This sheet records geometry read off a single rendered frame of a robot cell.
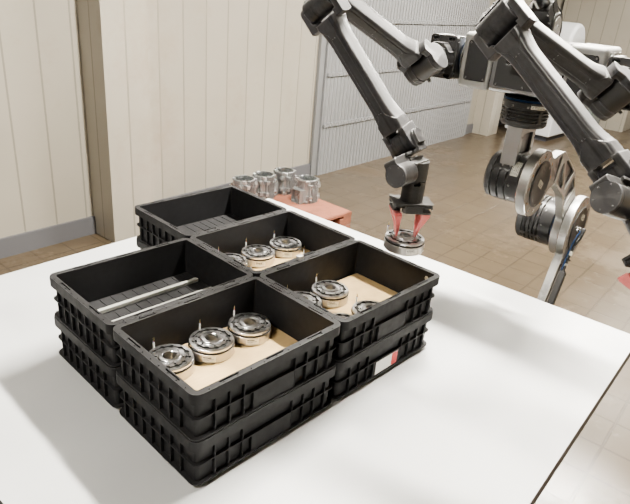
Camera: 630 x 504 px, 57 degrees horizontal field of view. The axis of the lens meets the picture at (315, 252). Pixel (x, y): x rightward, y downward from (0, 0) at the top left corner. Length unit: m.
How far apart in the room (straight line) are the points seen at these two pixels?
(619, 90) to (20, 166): 3.16
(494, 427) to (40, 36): 3.13
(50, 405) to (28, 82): 2.54
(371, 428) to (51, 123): 2.93
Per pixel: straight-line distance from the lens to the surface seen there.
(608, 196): 1.10
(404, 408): 1.48
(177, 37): 4.27
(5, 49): 3.69
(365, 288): 1.69
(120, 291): 1.64
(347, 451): 1.34
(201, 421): 1.15
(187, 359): 1.30
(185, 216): 2.05
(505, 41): 1.26
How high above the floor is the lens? 1.60
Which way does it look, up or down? 24 degrees down
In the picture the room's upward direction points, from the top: 5 degrees clockwise
